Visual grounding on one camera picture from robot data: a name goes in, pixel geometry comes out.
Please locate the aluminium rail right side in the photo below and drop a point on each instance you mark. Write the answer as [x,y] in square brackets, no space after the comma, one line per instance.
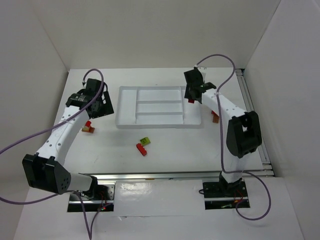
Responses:
[261,149]

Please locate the white lego brick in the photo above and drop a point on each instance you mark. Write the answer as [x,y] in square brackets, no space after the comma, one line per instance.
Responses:
[85,129]

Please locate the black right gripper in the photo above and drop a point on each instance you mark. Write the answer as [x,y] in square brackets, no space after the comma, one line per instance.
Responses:
[190,91]

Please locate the aluminium rail front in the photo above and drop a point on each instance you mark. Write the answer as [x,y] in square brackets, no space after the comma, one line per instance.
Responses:
[155,176]

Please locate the red lego brick on table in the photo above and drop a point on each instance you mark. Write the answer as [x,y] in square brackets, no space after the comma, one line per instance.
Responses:
[141,149]

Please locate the green lego brick on table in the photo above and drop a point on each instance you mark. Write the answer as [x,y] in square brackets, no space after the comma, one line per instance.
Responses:
[145,141]

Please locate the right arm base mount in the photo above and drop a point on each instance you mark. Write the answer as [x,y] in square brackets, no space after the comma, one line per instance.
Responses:
[216,199]

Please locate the red arch lego brick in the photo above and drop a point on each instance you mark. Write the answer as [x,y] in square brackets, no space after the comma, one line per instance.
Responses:
[88,124]

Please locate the brown lego plate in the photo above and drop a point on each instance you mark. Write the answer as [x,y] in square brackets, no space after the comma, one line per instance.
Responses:
[91,130]
[215,119]

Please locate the aluminium rail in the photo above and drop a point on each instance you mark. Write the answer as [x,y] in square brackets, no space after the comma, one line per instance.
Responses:
[155,176]
[261,149]

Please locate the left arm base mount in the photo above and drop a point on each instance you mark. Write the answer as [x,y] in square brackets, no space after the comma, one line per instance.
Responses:
[102,199]

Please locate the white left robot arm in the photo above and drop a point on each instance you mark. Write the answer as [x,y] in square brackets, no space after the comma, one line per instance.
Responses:
[45,170]

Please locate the white compartment tray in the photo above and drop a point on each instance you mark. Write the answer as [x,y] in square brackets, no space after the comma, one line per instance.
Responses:
[156,107]

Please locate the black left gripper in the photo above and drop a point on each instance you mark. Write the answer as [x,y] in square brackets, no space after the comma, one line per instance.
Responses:
[104,106]

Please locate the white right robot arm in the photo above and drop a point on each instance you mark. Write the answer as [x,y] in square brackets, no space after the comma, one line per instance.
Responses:
[240,133]

